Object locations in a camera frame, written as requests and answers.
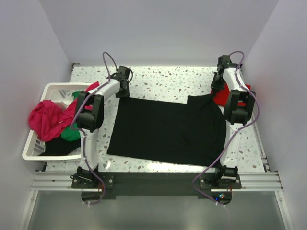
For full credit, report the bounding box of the black t-shirt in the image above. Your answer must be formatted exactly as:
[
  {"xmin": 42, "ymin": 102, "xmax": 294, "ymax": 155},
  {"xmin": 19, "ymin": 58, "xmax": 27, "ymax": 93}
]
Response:
[{"xmin": 107, "ymin": 94, "xmax": 226, "ymax": 166}]

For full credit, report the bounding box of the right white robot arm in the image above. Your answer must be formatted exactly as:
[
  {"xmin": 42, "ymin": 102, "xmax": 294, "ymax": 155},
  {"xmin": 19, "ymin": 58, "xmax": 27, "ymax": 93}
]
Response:
[{"xmin": 210, "ymin": 65, "xmax": 255, "ymax": 189}]

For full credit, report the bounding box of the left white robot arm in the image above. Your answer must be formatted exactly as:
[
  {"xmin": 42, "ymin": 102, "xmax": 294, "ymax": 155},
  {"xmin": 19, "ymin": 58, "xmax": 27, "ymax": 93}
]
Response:
[{"xmin": 71, "ymin": 78, "xmax": 130, "ymax": 188}]

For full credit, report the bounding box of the folded red t-shirt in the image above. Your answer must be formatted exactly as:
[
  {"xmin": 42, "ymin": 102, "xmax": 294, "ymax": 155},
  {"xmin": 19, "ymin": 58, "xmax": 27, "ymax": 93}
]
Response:
[{"xmin": 213, "ymin": 84, "xmax": 251, "ymax": 107}]

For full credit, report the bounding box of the white plastic laundry basket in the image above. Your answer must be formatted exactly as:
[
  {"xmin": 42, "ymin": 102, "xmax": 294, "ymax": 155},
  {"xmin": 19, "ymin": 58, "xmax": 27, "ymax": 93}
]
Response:
[{"xmin": 22, "ymin": 82, "xmax": 90, "ymax": 162}]

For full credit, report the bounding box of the green t-shirt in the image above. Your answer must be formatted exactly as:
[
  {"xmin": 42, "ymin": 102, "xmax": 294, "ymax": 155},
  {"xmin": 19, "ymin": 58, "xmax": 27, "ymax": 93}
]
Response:
[{"xmin": 61, "ymin": 91, "xmax": 81, "ymax": 141}]

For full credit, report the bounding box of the magenta t-shirt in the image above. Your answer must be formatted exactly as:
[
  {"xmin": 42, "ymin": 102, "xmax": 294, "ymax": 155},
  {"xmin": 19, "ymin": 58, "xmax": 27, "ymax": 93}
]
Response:
[{"xmin": 28, "ymin": 81, "xmax": 100, "ymax": 142}]

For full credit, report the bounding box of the black garment in basket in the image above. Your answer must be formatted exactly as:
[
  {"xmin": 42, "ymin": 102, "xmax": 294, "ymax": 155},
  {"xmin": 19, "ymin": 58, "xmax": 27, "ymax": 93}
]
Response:
[{"xmin": 39, "ymin": 137, "xmax": 81, "ymax": 156}]

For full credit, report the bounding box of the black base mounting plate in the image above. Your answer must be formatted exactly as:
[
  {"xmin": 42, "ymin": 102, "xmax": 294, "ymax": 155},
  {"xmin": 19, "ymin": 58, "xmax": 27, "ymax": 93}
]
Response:
[{"xmin": 70, "ymin": 172, "xmax": 242, "ymax": 203}]

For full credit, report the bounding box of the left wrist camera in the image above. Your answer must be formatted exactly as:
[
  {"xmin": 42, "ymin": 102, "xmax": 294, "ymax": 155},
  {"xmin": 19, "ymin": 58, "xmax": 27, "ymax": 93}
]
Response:
[{"xmin": 117, "ymin": 66, "xmax": 133, "ymax": 82}]

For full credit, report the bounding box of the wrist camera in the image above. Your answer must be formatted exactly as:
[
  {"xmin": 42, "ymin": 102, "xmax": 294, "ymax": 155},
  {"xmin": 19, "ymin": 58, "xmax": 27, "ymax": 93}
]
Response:
[
  {"xmin": 217, "ymin": 55, "xmax": 237, "ymax": 71},
  {"xmin": 117, "ymin": 66, "xmax": 133, "ymax": 82}
]

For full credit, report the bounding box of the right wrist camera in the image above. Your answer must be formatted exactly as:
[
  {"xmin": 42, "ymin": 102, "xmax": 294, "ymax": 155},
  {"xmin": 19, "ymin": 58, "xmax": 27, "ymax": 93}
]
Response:
[{"xmin": 217, "ymin": 55, "xmax": 237, "ymax": 71}]

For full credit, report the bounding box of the aluminium frame rail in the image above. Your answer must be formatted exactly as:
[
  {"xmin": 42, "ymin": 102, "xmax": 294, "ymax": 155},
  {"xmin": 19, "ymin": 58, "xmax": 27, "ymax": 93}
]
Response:
[{"xmin": 18, "ymin": 171, "xmax": 82, "ymax": 230}]

